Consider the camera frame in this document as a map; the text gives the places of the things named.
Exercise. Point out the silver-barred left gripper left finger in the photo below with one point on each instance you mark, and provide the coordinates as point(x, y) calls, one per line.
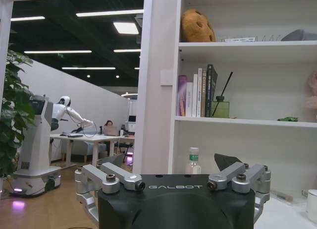
point(111, 173)

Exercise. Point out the silver-barred left gripper right finger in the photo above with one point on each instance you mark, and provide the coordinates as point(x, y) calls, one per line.
point(232, 173)

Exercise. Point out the grey chair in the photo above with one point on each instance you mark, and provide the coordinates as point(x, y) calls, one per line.
point(114, 160)

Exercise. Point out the dark crumpled object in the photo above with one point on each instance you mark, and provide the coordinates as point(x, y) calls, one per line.
point(226, 160)

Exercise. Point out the white long table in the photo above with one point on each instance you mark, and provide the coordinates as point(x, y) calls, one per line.
point(94, 138)

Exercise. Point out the blue-grey sofa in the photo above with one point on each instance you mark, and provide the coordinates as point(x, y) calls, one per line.
point(79, 148)

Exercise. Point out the clear plastic bottle white cap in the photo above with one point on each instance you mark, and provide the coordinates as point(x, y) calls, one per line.
point(193, 163)

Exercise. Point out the pale laptop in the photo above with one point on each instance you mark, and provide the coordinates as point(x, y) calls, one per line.
point(111, 131)

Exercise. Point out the person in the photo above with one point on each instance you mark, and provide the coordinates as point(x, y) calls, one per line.
point(109, 123)

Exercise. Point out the green reed diffuser bottle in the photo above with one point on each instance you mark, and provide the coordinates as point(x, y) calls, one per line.
point(220, 108)

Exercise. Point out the white cabinet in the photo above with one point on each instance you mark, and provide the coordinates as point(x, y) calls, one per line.
point(132, 110)

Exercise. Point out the green toy car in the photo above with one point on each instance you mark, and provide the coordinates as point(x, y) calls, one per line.
point(287, 119)

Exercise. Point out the white wheeled robot body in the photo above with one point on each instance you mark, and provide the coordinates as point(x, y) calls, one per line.
point(38, 139)

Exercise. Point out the tan book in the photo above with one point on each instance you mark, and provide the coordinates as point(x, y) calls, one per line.
point(203, 95)

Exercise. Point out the short white book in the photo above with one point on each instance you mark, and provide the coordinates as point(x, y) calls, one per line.
point(189, 100)

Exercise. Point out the white mug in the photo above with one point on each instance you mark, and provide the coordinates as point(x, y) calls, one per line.
point(312, 204)

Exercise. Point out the white book with lettering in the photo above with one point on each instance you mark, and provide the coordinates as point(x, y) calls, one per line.
point(199, 92)

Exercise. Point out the purple book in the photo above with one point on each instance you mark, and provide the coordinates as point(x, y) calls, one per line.
point(181, 96)

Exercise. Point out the pink plush toy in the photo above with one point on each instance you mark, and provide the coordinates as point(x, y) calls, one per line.
point(312, 100)

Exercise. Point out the green leafy plant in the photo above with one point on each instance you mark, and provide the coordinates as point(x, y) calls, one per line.
point(15, 110)

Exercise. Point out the white bookshelf unit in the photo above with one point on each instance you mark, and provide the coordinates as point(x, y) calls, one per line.
point(247, 55)

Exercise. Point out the flat white box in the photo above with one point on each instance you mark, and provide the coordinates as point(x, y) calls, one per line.
point(237, 39)

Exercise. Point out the grey curved object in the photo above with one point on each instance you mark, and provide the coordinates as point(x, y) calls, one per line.
point(301, 35)

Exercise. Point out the white wall switch plate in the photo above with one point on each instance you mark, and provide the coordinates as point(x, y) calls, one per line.
point(166, 77)

